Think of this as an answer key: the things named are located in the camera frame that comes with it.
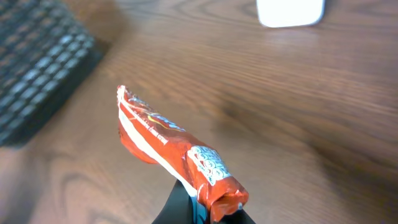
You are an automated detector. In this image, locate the red snack wrapper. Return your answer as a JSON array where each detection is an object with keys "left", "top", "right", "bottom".
[{"left": 117, "top": 85, "right": 249, "bottom": 224}]

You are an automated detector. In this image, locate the dark grey plastic basket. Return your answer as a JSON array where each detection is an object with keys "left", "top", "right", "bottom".
[{"left": 1, "top": 0, "right": 103, "bottom": 146}]

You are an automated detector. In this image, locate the white barcode scanner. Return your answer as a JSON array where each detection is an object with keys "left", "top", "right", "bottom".
[{"left": 256, "top": 0, "right": 325, "bottom": 28}]

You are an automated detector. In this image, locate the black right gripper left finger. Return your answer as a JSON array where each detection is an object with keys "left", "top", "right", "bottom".
[{"left": 152, "top": 180, "right": 193, "bottom": 224}]

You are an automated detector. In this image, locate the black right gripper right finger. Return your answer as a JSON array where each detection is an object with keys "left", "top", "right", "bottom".
[{"left": 219, "top": 210, "right": 256, "bottom": 224}]

